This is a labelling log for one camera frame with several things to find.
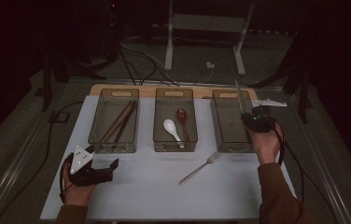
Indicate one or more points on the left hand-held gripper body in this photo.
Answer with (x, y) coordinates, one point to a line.
(79, 161)

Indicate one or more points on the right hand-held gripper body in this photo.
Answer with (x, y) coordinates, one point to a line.
(260, 121)

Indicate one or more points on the metal table knife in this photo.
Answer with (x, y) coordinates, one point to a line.
(243, 99)

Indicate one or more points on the grey transparent plastic bin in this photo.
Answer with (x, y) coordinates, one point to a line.
(229, 127)
(102, 112)
(170, 105)

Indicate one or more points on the brown wooden chopstick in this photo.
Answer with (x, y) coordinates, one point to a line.
(115, 122)
(120, 122)

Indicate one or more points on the brown wooden spoon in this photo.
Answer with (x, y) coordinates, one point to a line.
(182, 115)

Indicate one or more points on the white ceramic spoon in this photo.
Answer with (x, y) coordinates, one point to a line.
(169, 125)

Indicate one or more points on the person's right hand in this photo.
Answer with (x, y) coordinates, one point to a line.
(268, 146)

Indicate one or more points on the person's left hand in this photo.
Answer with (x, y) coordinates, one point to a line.
(77, 196)

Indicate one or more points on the white table mat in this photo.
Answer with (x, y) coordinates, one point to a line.
(145, 193)

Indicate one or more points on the black tripod stand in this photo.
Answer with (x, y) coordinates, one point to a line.
(303, 99)
(46, 87)

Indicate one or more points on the white plug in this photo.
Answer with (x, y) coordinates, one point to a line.
(210, 65)

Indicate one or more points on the metal fork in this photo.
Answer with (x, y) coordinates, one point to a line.
(195, 172)

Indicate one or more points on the white metal stand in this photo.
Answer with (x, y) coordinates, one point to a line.
(169, 46)

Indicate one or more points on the black square frame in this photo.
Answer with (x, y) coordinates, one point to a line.
(51, 117)

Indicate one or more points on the metal frame rail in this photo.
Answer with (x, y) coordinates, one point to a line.
(323, 168)
(18, 166)

